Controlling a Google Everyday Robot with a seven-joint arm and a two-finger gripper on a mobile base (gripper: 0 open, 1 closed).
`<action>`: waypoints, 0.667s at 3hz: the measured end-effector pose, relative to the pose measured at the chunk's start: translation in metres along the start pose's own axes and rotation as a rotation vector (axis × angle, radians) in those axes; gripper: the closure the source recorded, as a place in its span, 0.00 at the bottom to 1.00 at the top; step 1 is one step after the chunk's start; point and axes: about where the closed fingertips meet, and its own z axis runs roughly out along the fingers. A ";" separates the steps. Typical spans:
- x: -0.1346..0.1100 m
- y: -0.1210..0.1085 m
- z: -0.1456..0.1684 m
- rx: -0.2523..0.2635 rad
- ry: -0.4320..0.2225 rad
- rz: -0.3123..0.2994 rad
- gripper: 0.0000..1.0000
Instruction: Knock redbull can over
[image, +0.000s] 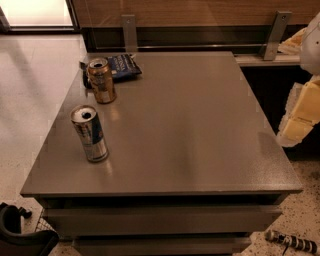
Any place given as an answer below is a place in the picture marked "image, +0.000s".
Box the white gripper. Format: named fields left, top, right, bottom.
left=277, top=13, right=320, bottom=147

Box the silver blue redbull can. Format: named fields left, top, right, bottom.
left=70, top=105, right=109, bottom=162

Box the gold brown drink can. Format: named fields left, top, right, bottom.
left=87, top=58, right=116, bottom=104

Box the grey drawer cabinet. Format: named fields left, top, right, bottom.
left=21, top=52, right=302, bottom=256

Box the blue snack bag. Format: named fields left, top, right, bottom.
left=107, top=54, right=142, bottom=80

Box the black chair base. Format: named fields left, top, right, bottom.
left=0, top=203, right=59, bottom=256

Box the right metal wall bracket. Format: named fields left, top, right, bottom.
left=261, top=11, right=292, bottom=61

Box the metal wall bracket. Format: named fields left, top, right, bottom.
left=121, top=15, right=138, bottom=52
left=261, top=11, right=292, bottom=61

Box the black white striped cable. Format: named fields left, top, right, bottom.
left=264, top=229, right=320, bottom=256

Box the left metal wall bracket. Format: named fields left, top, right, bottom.
left=121, top=15, right=138, bottom=52

